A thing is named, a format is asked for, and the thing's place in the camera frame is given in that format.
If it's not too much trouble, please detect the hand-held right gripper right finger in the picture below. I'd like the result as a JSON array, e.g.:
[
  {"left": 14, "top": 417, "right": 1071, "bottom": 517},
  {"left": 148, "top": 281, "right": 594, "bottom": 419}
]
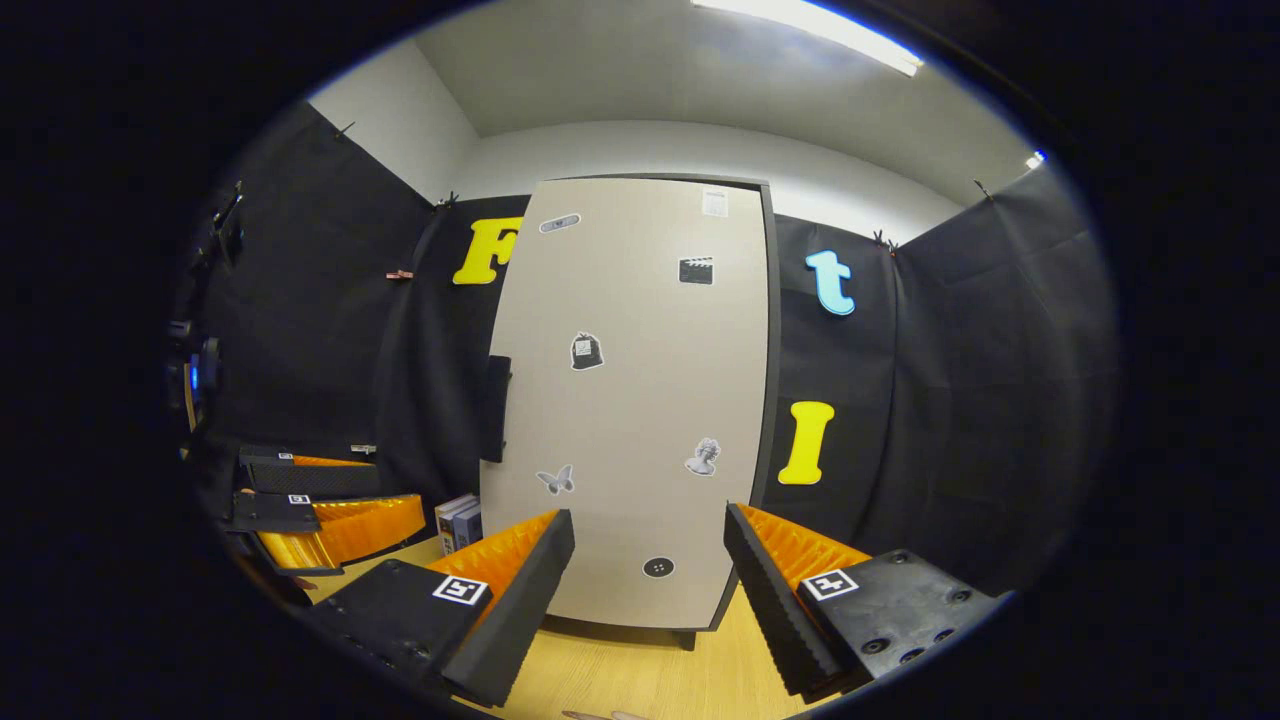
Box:
[{"left": 722, "top": 502, "right": 1001, "bottom": 703}]

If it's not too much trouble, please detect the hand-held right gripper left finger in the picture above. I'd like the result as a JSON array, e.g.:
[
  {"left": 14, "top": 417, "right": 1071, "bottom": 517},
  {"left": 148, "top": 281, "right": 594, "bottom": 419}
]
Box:
[{"left": 305, "top": 508, "right": 578, "bottom": 709}]

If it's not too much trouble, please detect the black cabinet door handle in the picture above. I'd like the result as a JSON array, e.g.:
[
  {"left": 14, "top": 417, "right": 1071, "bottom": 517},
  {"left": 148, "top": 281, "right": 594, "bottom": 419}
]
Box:
[{"left": 478, "top": 353, "right": 514, "bottom": 464}]

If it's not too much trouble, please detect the gray cabinet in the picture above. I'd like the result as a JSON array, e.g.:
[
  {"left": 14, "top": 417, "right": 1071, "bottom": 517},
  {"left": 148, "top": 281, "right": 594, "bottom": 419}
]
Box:
[{"left": 540, "top": 172, "right": 783, "bottom": 651}]

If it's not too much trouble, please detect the black backdrop cloth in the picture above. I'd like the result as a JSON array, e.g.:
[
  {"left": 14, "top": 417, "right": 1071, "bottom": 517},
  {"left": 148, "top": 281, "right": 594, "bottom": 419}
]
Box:
[{"left": 175, "top": 100, "right": 1121, "bottom": 601}]

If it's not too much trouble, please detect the long ceiling light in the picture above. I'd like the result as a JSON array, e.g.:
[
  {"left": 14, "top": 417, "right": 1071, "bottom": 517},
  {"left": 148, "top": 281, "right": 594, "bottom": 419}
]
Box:
[{"left": 690, "top": 0, "right": 926, "bottom": 79}]

